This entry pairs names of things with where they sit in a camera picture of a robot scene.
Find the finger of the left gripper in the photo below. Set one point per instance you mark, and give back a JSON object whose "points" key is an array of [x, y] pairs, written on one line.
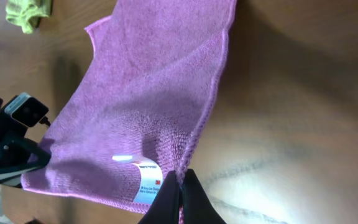
{"points": [[34, 159]]}

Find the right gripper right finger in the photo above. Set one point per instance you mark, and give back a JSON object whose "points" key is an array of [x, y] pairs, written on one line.
{"points": [[197, 208]]}

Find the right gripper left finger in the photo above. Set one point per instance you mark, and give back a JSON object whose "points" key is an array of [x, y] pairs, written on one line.
{"points": [[165, 207]]}

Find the purple cloth with label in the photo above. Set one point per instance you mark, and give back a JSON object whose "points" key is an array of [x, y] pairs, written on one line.
{"points": [[141, 107]]}

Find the folded green cloth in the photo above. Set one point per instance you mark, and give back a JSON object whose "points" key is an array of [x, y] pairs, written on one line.
{"points": [[27, 14]]}

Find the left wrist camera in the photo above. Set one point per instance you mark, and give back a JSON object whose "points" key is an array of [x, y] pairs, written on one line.
{"points": [[26, 110]]}

